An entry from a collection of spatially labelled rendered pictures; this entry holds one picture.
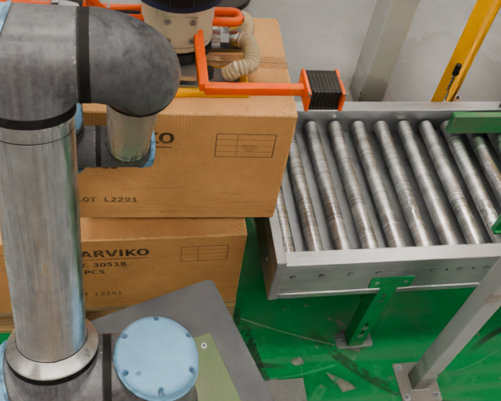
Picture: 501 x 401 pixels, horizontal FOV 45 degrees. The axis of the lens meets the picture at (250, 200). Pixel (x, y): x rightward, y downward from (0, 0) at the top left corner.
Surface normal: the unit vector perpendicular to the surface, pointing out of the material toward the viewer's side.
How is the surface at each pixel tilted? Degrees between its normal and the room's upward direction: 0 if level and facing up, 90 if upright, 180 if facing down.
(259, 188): 90
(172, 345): 8
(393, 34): 90
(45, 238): 76
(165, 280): 90
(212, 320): 0
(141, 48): 53
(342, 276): 90
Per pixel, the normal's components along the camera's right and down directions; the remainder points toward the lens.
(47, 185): 0.55, 0.54
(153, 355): 0.26, -0.60
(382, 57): 0.13, 0.78
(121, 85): 0.43, 0.74
